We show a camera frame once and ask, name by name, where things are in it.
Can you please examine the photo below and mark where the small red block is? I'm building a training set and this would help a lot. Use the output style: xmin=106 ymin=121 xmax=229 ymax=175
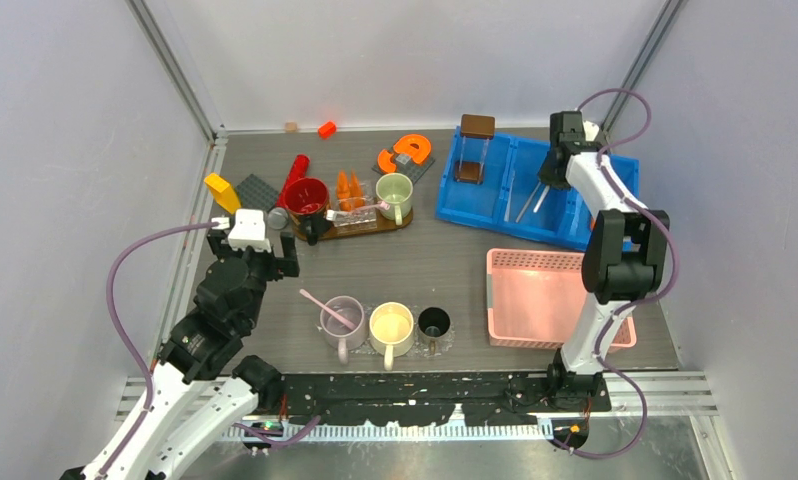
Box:
xmin=317 ymin=121 xmax=337 ymax=140

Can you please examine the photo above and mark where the cream yellow mug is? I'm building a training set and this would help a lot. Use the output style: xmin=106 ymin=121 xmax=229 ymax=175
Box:
xmin=368 ymin=302 xmax=416 ymax=371

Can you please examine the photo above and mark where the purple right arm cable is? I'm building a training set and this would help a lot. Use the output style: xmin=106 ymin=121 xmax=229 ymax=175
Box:
xmin=551 ymin=87 xmax=682 ymax=462

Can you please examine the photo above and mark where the clear holder with brown lid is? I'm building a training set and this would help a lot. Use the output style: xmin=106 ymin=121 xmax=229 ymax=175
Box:
xmin=454 ymin=114 xmax=496 ymax=185

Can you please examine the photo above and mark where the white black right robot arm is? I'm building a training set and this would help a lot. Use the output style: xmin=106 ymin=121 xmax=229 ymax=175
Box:
xmin=538 ymin=110 xmax=669 ymax=411

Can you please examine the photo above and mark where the blue plastic organizer bin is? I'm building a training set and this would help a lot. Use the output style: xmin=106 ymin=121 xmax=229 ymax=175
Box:
xmin=433 ymin=129 xmax=640 ymax=253

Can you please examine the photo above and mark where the yellow toy block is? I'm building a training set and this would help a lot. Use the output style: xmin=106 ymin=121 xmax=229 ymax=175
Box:
xmin=204 ymin=173 xmax=242 ymax=214

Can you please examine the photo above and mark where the beige grey toothbrush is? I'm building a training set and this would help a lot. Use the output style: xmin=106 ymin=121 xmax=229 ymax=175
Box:
xmin=516 ymin=183 xmax=542 ymax=223

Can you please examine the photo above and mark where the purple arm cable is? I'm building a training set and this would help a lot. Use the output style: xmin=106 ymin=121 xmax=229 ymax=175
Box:
xmin=551 ymin=87 xmax=682 ymax=462
xmin=100 ymin=221 xmax=231 ymax=480

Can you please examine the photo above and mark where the dark grey studded baseplate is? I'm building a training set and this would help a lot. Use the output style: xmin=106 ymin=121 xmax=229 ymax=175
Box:
xmin=235 ymin=174 xmax=280 ymax=212

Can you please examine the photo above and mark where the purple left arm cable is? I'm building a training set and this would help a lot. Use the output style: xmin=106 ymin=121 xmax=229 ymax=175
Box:
xmin=100 ymin=221 xmax=231 ymax=480

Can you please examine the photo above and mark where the orange toothpaste tube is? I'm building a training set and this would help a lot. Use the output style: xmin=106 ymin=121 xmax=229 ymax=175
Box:
xmin=348 ymin=170 xmax=366 ymax=211
xmin=335 ymin=170 xmax=352 ymax=212

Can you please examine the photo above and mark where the grey baseplate with orange track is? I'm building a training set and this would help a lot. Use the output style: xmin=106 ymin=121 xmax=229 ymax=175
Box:
xmin=372 ymin=133 xmax=435 ymax=183

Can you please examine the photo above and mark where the lilac translucent mug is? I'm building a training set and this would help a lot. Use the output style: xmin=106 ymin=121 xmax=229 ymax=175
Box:
xmin=319 ymin=296 xmax=369 ymax=365

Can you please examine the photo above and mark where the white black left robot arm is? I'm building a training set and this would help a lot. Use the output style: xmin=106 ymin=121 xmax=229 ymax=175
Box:
xmin=62 ymin=209 xmax=300 ymax=479

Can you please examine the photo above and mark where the pink plastic basket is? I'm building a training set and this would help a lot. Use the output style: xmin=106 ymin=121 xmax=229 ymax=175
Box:
xmin=485 ymin=248 xmax=639 ymax=351

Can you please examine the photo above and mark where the light green mug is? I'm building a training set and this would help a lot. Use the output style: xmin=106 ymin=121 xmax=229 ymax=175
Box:
xmin=375 ymin=173 xmax=414 ymax=227

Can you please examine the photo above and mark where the red glitter toy microphone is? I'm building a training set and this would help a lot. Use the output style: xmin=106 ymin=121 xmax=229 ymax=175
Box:
xmin=266 ymin=154 xmax=310 ymax=230

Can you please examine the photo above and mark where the clear glass toothbrush holder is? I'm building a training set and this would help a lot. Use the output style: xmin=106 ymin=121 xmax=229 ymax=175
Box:
xmin=331 ymin=180 xmax=378 ymax=231

